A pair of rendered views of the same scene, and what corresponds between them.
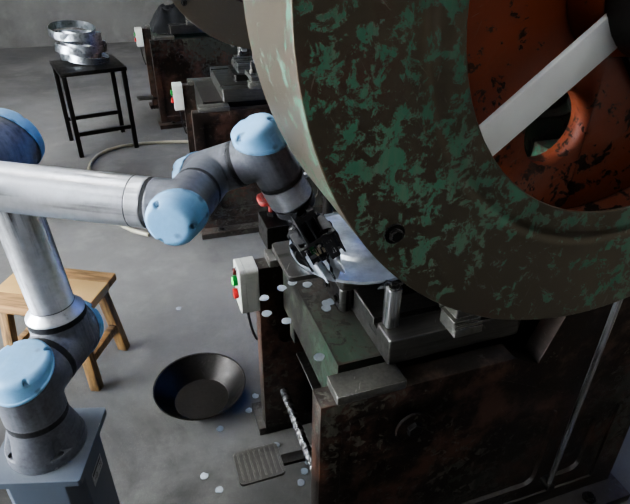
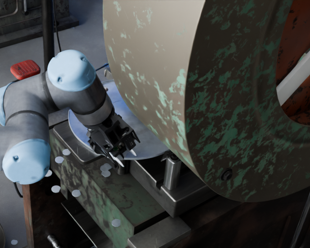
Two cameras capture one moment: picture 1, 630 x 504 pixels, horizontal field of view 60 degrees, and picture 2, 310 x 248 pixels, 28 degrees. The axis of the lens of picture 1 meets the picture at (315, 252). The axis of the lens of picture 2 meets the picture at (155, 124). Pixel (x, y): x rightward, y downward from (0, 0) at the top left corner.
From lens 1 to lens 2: 0.47 m
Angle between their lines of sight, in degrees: 20
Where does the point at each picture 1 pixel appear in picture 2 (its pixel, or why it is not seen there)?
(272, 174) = (87, 101)
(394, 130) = (232, 120)
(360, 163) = (211, 143)
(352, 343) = (139, 204)
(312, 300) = (91, 168)
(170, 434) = not seen: outside the picture
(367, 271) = (146, 144)
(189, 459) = not seen: outside the picture
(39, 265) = not seen: outside the picture
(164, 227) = (22, 173)
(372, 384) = (166, 238)
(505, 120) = (289, 85)
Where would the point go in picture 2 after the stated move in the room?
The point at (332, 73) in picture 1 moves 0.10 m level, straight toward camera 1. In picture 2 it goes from (203, 104) to (232, 159)
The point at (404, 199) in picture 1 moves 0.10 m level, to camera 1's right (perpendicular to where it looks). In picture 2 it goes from (233, 153) to (294, 143)
